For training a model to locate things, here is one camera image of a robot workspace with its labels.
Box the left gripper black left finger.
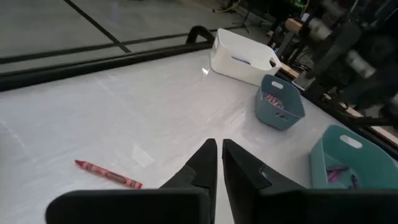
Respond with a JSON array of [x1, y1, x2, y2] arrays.
[[45, 138, 218, 224]]

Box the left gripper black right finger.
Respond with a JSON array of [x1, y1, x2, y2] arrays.
[[221, 138, 398, 224]]

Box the red crayon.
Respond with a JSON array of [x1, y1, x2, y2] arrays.
[[264, 93, 279, 106], [269, 96, 285, 110], [74, 159, 144, 190]]

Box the small teal plastic bin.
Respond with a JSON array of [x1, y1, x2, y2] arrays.
[[255, 73, 306, 131]]

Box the blue crayon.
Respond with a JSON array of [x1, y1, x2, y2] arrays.
[[231, 55, 251, 66]]

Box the large teal plastic bin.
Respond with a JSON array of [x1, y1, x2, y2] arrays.
[[310, 124, 398, 190]]

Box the white plastic bin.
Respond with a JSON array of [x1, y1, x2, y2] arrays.
[[210, 27, 282, 87]]

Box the grey desk with wooden top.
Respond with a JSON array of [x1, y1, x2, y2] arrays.
[[284, 17, 310, 55]]

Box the black tripod stand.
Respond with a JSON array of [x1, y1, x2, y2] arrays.
[[231, 7, 253, 34]]

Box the black cable hook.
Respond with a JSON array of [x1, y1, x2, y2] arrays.
[[185, 25, 216, 45]]

